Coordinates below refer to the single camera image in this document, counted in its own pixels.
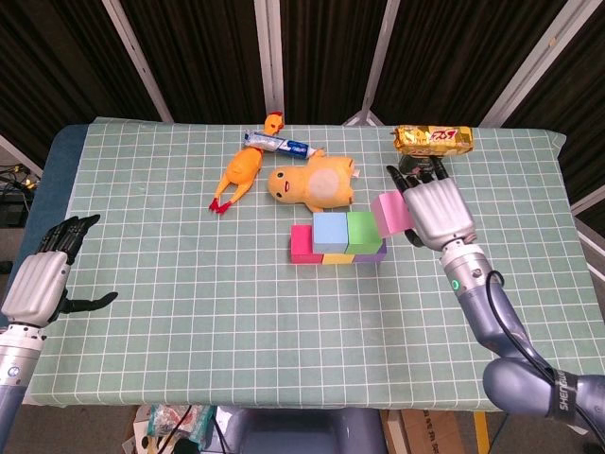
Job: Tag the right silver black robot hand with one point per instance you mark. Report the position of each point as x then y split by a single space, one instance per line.
439 213

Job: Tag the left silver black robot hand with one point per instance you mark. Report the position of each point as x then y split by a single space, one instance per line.
38 284

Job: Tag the light pink foam cube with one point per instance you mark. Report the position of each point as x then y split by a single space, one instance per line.
392 213

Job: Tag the green foam cube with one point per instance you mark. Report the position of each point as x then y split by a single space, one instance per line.
363 232

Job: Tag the purple foam cube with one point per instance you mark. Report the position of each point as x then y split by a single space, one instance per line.
371 257

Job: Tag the blue foam cube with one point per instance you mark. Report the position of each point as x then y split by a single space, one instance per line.
330 232

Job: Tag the magenta foam cube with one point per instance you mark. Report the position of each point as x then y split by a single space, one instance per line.
300 246

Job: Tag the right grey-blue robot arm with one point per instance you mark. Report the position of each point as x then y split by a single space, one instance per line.
520 364

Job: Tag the dark green tin can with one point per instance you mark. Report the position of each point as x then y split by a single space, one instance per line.
416 164

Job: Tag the gold biscuit packet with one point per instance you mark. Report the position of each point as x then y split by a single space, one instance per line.
432 139

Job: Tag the black equipment box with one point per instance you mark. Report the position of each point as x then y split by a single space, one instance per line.
12 213

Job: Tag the yellow foam cube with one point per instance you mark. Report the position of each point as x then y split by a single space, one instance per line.
339 258

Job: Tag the yellow plush duck toy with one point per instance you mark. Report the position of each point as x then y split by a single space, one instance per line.
321 184

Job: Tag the silver blue toothpaste tube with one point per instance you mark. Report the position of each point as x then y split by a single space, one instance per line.
279 144

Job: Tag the green snack bag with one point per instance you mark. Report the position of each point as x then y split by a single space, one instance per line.
179 421

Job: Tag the orange rubber chicken toy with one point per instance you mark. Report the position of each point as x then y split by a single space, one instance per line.
243 170

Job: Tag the green checked tablecloth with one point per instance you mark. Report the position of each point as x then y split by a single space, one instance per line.
236 331

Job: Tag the brown cardboard box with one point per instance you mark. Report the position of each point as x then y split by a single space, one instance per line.
435 432

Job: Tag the yellow table leg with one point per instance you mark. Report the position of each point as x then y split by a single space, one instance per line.
481 432

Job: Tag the grey-blue robot torso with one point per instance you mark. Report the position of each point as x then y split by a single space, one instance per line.
298 432

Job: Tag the white frame post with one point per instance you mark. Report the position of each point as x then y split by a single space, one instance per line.
534 61
378 61
137 61
588 201
593 250
269 57
19 153

